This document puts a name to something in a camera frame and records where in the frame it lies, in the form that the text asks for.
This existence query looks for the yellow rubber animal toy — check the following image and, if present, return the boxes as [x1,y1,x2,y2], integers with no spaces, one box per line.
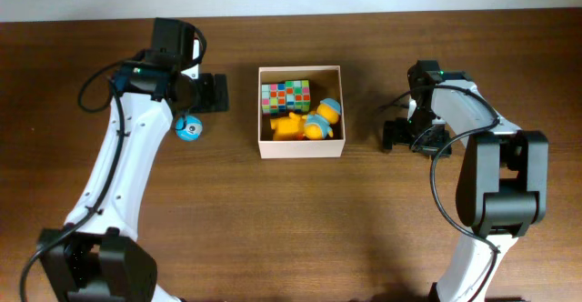
[270,112,307,141]

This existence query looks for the beige open cardboard box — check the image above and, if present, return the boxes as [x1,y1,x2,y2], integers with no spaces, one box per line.
[256,65,346,159]

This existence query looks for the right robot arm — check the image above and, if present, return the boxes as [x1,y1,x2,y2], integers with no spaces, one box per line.
[382,60,548,302]

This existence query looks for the blue one-eyed ball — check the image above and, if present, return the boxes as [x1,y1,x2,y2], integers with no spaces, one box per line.
[175,115,204,142]

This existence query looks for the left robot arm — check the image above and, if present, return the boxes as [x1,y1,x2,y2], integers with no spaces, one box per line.
[19,18,229,301]

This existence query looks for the colourful puzzle cube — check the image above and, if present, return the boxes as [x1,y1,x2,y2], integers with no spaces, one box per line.
[260,83,286,115]
[285,79,311,113]

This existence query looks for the orange duck with blue hat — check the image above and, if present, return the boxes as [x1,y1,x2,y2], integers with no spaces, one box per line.
[303,98,342,140]

